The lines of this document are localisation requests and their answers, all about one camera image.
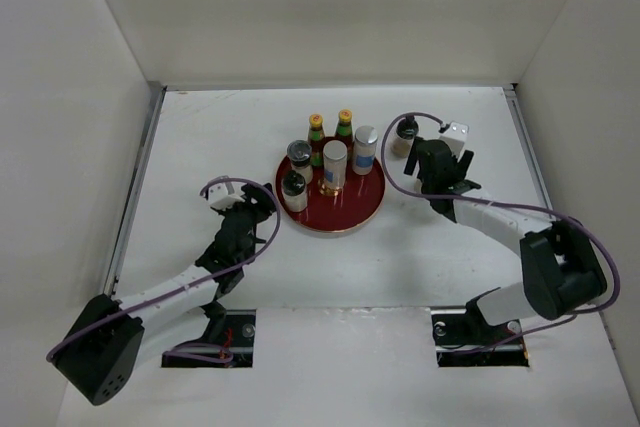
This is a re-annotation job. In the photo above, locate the silver-lid white spice jar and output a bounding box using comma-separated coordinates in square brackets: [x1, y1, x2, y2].
[321, 140, 348, 196]

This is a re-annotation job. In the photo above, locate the salt grinder black top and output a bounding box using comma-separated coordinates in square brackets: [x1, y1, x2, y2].
[281, 170, 308, 213]

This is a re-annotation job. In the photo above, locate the purple cable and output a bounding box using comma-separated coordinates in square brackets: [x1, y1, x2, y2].
[45, 175, 281, 363]
[380, 112, 622, 354]

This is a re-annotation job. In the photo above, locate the sauce bottle yellow cap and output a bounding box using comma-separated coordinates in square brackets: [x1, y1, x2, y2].
[335, 109, 354, 159]
[307, 114, 325, 168]

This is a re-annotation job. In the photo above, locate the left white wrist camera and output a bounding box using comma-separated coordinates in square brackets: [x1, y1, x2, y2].
[206, 182, 242, 211]

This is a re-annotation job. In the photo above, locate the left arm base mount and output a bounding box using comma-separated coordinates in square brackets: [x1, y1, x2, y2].
[161, 303, 257, 369]

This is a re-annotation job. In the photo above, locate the silver-lid blue-label spice jar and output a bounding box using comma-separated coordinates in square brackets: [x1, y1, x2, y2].
[352, 125, 378, 176]

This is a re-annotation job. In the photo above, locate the round red lacquer tray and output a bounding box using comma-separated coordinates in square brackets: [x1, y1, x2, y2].
[275, 154, 385, 233]

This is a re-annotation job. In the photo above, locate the brown spice grinder black top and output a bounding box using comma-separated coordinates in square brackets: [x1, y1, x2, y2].
[391, 115, 419, 158]

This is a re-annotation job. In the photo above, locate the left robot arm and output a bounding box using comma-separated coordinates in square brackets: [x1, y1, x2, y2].
[46, 176, 281, 406]

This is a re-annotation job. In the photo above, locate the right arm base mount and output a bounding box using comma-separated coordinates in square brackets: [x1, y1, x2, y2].
[430, 302, 529, 368]

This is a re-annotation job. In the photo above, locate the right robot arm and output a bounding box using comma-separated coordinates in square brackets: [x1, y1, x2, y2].
[404, 137, 607, 344]

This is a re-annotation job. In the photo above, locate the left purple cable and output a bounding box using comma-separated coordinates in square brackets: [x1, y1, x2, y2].
[45, 175, 281, 363]

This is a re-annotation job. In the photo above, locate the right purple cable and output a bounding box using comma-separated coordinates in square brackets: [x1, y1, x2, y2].
[380, 112, 622, 354]

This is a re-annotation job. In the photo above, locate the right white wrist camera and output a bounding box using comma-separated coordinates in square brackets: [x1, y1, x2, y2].
[439, 122, 469, 156]

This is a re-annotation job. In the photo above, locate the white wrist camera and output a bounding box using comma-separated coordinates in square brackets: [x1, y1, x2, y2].
[439, 122, 469, 156]
[206, 182, 242, 211]

